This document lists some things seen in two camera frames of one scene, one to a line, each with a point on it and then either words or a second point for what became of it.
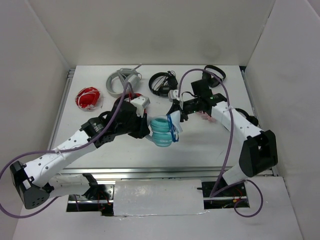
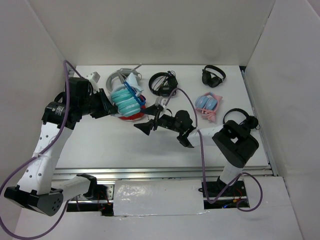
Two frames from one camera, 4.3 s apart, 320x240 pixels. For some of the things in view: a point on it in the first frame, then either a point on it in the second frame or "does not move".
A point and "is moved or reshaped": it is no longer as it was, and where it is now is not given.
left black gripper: (143, 130) to (107, 107)
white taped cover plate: (160, 197) does not move
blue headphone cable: (175, 135) is moved or reshaped
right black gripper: (175, 107) to (146, 127)
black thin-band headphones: (251, 119) does not move
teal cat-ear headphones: (162, 136) to (126, 104)
